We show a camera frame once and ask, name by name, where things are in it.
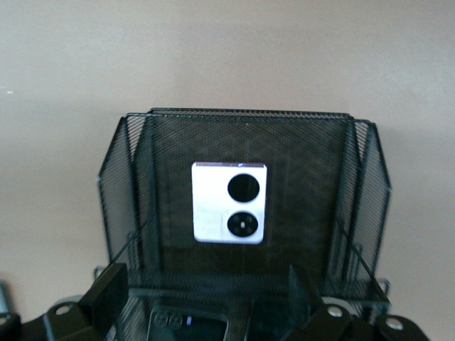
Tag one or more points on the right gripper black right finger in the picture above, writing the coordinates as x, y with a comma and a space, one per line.
305, 302

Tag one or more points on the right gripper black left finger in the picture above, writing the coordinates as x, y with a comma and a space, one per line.
99, 302

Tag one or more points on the small black flip phone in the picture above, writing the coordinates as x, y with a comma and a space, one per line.
199, 328

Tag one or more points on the lilac flip phone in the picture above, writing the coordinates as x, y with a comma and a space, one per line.
209, 199

